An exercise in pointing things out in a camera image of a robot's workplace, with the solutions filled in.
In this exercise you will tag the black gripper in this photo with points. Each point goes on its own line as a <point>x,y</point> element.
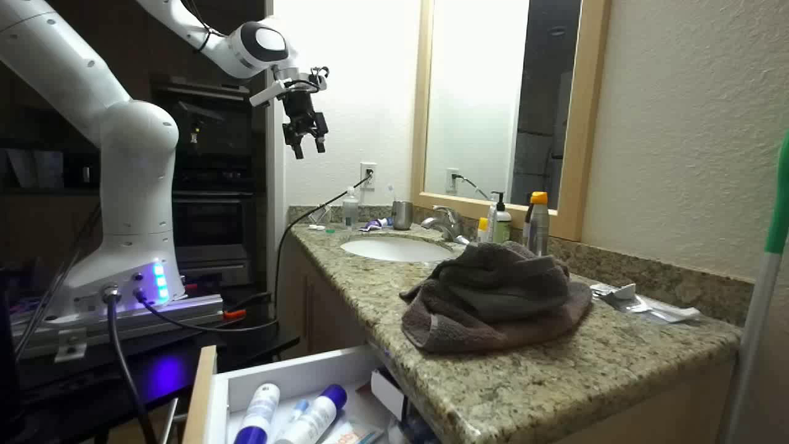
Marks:
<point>301,112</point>

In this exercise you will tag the small white yellow-capped bottle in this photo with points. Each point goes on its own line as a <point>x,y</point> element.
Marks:
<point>482,229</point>

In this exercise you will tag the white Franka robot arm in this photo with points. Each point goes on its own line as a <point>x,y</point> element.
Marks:
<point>123,148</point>

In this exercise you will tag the clear solution bottle white cap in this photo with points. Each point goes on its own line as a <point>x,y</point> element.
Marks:
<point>350,211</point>

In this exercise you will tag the black shelf rack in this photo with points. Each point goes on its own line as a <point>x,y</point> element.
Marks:
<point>213,188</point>

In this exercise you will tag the purple packet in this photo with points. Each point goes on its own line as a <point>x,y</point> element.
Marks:
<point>372,225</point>

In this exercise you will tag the metal cup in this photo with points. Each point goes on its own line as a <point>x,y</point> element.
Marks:
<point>401,216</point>

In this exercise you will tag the white oval sink basin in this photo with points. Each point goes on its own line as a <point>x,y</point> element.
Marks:
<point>396,247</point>

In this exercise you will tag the chrome faucet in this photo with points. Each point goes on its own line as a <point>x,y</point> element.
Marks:
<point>445,222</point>

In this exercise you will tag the wood-framed mirror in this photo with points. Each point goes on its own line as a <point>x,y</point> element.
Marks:
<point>476,89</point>

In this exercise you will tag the orange clamp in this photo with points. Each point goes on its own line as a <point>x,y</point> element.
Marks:
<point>234,313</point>

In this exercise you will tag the green pump soap bottle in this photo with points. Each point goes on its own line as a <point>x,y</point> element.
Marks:
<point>504,225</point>

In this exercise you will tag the dark crumpled towel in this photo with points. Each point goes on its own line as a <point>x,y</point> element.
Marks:
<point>494,296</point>

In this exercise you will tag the small white box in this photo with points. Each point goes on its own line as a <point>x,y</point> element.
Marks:
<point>386,392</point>

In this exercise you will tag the white bottle blue cap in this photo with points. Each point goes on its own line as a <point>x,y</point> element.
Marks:
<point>317,410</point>
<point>260,410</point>

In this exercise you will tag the black robot cart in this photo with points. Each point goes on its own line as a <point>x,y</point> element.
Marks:
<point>163,373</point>

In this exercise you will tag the crumpled plastic wrapper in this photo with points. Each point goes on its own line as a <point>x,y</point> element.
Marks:
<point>648,305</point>

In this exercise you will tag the wooden vanity cabinet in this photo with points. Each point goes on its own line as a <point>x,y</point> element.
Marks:
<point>673,410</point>

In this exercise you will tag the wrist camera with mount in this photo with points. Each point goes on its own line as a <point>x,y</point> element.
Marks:
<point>270,89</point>

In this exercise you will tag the white wall outlet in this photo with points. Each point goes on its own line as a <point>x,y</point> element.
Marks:
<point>367,174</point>

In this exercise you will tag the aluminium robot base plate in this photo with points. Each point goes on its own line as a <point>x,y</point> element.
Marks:
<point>163,317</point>

